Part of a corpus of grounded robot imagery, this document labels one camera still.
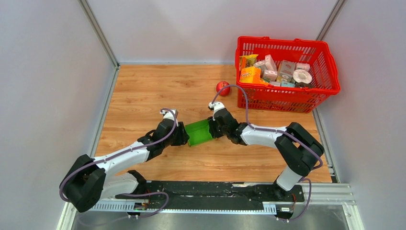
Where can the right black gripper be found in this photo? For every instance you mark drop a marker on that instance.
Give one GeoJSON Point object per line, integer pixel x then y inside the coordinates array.
{"type": "Point", "coordinates": [212, 124]}

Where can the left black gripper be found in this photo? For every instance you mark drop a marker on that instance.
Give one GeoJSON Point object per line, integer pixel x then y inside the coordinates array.
{"type": "Point", "coordinates": [183, 136]}

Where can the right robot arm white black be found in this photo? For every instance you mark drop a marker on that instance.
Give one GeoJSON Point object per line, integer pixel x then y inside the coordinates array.
{"type": "Point", "coordinates": [300, 150]}

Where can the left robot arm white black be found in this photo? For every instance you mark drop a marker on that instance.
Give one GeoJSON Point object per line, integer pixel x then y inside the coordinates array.
{"type": "Point", "coordinates": [92, 179]}

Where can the orange snack box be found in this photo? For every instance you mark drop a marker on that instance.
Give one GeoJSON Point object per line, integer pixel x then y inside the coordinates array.
{"type": "Point", "coordinates": [252, 75]}

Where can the pink box in basket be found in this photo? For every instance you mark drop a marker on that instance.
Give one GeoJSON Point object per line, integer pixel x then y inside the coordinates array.
{"type": "Point", "coordinates": [269, 75]}

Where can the white red box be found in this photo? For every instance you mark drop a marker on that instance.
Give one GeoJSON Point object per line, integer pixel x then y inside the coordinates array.
{"type": "Point", "coordinates": [286, 69]}

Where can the small pink white box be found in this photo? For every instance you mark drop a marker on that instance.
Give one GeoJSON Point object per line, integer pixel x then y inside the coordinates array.
{"type": "Point", "coordinates": [302, 66]}

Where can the red apple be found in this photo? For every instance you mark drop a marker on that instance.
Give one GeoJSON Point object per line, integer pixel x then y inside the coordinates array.
{"type": "Point", "coordinates": [222, 88]}

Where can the yellow snack bag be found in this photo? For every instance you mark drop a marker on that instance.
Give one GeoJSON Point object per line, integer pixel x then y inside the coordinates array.
{"type": "Point", "coordinates": [247, 60]}

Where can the pink white carton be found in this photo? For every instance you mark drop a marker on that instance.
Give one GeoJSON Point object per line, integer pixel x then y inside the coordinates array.
{"type": "Point", "coordinates": [269, 63]}

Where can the red plastic basket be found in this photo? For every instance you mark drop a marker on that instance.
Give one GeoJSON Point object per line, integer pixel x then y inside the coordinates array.
{"type": "Point", "coordinates": [323, 70]}

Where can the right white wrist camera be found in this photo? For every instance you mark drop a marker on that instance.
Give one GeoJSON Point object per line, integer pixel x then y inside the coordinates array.
{"type": "Point", "coordinates": [216, 107]}

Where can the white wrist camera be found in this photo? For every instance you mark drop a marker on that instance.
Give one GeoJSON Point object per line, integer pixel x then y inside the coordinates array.
{"type": "Point", "coordinates": [216, 107]}
{"type": "Point", "coordinates": [169, 114]}

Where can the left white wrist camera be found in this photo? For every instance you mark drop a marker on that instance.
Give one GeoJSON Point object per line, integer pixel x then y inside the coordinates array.
{"type": "Point", "coordinates": [169, 114]}

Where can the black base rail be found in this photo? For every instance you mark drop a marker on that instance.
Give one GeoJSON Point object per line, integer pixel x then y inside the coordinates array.
{"type": "Point", "coordinates": [217, 196]}

